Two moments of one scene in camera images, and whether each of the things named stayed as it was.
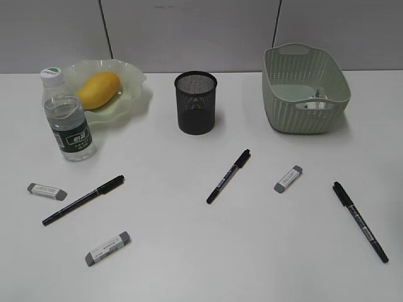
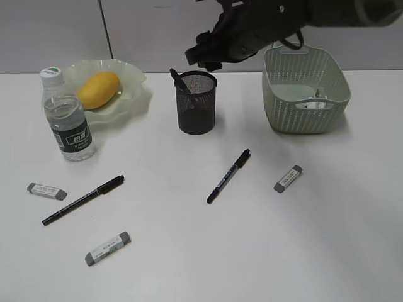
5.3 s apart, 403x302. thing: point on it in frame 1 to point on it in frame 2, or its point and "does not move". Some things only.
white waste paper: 317,105 does not move
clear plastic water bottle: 67,119 does not move
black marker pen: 346,201 to 178,79
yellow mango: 98,90 does not move
